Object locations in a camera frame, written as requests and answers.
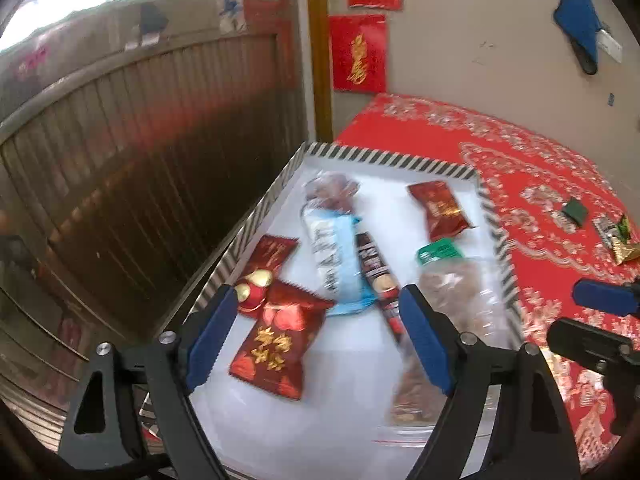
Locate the clear packet of dates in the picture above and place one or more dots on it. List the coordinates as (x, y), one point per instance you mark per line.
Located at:
(332, 191)

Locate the silver striped candy wrapper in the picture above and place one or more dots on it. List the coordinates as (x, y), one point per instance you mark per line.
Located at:
(607, 232)

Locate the red wall poster gold figure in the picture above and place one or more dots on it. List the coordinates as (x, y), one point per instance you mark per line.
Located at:
(357, 52)

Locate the blue hanging bag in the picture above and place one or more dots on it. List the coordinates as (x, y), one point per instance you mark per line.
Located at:
(577, 15)

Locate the red packet with gold balls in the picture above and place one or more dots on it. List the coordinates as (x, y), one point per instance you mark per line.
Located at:
(265, 270)

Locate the red foil snack packet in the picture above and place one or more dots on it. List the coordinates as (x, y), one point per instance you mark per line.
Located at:
(440, 210)

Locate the brown chocolate bar packet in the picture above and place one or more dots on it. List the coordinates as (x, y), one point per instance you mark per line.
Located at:
(377, 275)

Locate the white and blue snack packet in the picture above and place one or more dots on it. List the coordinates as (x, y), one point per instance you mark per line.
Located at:
(335, 260)

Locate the red floral tablecloth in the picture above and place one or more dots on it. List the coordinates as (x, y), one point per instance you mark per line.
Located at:
(540, 270)

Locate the green foil candy wrapper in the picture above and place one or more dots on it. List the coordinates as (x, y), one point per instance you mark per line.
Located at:
(625, 227)

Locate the clear bag of brown snacks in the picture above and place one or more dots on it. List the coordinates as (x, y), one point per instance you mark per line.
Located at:
(460, 285)

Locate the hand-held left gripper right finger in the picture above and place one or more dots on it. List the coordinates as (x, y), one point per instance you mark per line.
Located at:
(425, 340)

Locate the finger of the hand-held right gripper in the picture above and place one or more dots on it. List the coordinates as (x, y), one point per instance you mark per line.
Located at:
(605, 297)
(585, 342)

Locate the white wall socket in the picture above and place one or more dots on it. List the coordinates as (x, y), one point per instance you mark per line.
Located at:
(610, 46)

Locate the dark blue wall sticker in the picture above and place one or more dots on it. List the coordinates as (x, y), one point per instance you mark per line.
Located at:
(150, 20)

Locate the dark green snack packet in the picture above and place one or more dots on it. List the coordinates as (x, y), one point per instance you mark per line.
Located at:
(575, 210)

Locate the red paper door couplet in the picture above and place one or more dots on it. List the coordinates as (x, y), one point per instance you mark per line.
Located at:
(290, 35)

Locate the blue flower tile picture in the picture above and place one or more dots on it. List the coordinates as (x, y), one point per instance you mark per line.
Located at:
(232, 15)

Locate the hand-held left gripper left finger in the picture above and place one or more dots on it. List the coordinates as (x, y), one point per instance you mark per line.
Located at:
(212, 340)

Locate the wooden door frame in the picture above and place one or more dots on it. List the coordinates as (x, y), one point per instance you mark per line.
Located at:
(319, 50)

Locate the striped cardboard box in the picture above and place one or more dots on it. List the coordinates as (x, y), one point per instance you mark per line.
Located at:
(385, 205)

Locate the green and white snack packet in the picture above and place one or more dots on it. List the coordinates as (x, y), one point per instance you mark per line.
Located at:
(440, 252)

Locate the red packet with gold flowers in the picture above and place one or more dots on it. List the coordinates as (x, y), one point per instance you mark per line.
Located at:
(280, 340)

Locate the brown slatted wooden door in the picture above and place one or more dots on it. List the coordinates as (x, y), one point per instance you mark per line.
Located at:
(125, 185)

